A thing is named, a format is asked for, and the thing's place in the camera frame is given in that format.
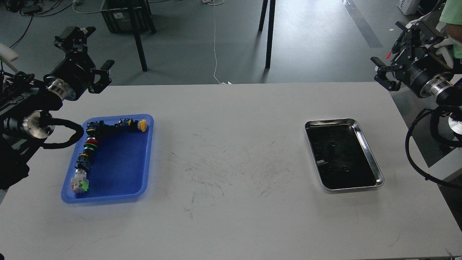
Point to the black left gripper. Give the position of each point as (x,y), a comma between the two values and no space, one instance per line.
(76,72)

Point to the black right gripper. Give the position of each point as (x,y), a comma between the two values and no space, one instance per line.
(418,74)

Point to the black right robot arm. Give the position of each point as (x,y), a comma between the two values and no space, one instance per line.
(445,119)

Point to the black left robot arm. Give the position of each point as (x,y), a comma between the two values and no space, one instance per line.
(26,103)

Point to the black table leg left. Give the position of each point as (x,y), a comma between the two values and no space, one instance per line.
(145,11)

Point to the dark plastic crate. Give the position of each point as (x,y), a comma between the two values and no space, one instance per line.
(116,15)

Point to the person in green shirt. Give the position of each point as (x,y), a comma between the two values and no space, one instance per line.
(452,17)

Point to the blue plastic tray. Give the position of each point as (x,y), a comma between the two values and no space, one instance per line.
(121,165)

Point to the steel tray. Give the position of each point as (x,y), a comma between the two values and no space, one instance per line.
(344,161)

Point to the black table legs middle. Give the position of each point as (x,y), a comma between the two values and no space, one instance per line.
(270,27)

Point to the red push button switch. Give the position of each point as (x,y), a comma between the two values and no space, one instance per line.
(97,130)

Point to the yellow push button switch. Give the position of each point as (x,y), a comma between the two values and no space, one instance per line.
(131,125)

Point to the green push button switch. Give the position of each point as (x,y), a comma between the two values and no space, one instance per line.
(85,159)

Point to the green illuminated square switch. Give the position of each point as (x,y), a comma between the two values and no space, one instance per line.
(79,183)

